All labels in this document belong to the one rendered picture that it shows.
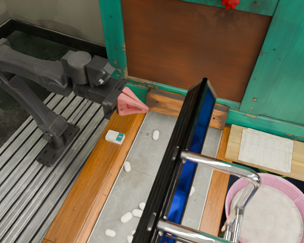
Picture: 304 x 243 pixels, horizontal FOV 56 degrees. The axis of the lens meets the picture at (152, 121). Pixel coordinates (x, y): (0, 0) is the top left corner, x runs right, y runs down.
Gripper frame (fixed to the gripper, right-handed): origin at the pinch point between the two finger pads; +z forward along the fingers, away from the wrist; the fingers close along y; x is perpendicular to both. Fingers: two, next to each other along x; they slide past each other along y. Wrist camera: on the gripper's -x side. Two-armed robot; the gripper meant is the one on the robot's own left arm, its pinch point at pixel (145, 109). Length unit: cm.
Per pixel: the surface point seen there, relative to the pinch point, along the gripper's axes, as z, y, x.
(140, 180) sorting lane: 0.2, -3.9, 32.9
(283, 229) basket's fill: 47, 0, 33
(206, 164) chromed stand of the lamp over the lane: 18.9, -11.5, -5.2
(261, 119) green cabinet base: 30.4, 30.7, 23.3
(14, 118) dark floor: -120, 34, 110
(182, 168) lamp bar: 14.7, -13.5, -3.5
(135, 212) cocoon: 4.0, -15.1, 30.8
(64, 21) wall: -131, 121, 85
